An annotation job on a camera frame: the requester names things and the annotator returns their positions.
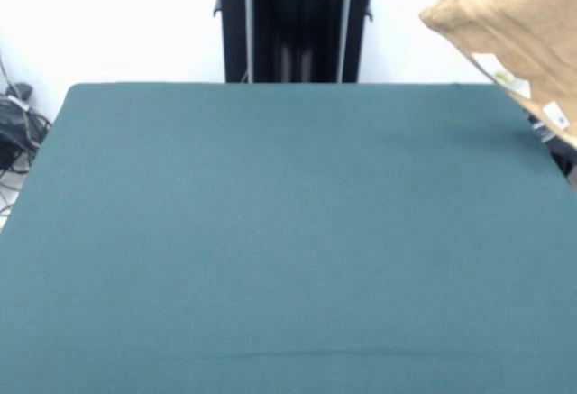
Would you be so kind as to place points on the dark green table cloth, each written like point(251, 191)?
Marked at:
point(225, 231)

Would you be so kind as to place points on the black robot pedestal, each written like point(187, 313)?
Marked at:
point(293, 29)

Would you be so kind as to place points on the orange terry towel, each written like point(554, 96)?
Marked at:
point(518, 20)

